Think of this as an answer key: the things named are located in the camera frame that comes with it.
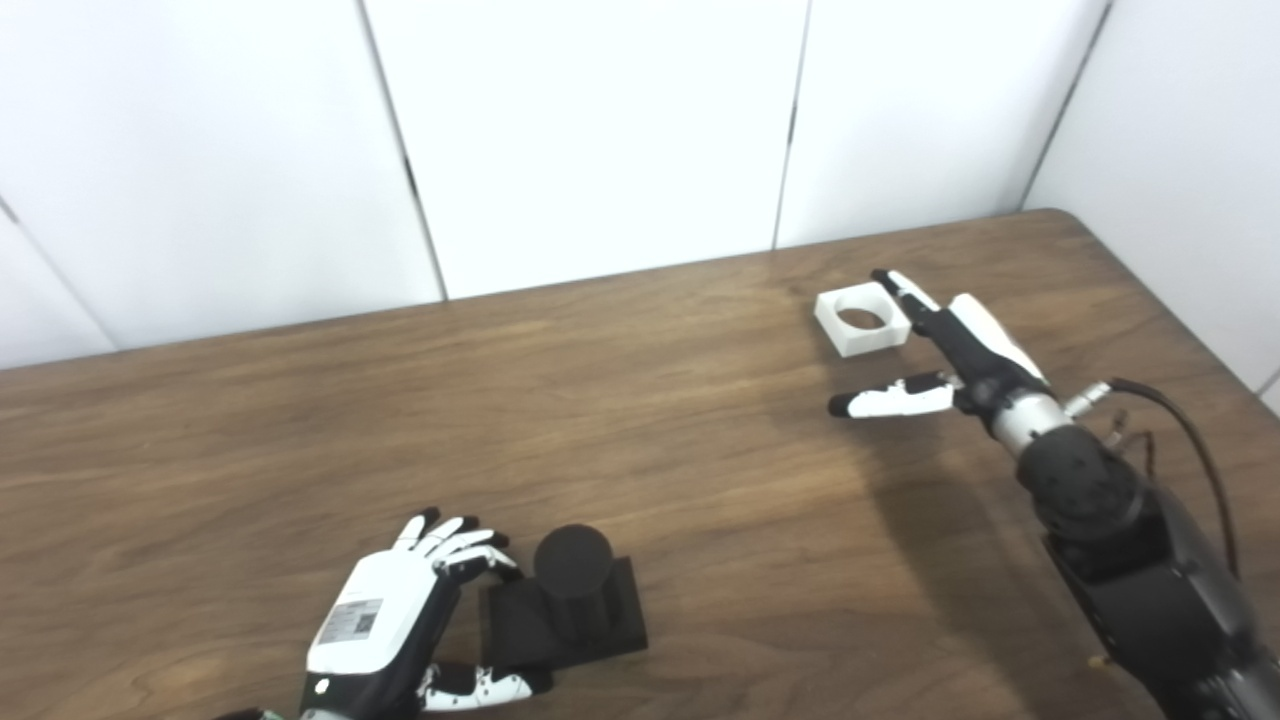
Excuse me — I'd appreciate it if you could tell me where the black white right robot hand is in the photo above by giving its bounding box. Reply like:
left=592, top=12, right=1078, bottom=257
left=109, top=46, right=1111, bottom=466
left=828, top=268, right=1051, bottom=421

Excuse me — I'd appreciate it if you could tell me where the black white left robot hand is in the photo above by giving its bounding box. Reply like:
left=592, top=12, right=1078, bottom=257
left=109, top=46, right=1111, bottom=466
left=300, top=507, right=553, bottom=720

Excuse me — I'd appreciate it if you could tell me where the white square piece with hole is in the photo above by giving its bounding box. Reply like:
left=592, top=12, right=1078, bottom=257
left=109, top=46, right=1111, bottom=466
left=814, top=282, right=913, bottom=358

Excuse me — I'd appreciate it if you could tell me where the black peg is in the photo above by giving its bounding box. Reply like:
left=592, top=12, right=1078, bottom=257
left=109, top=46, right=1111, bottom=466
left=480, top=525, right=649, bottom=673

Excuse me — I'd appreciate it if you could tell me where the thin right wire yellow connector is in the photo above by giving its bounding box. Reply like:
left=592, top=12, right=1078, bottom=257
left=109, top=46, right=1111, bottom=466
left=1105, top=410, right=1157, bottom=477

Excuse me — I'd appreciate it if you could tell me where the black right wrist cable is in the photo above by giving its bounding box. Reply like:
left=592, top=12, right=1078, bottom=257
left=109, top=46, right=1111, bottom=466
left=1065, top=377, right=1241, bottom=581

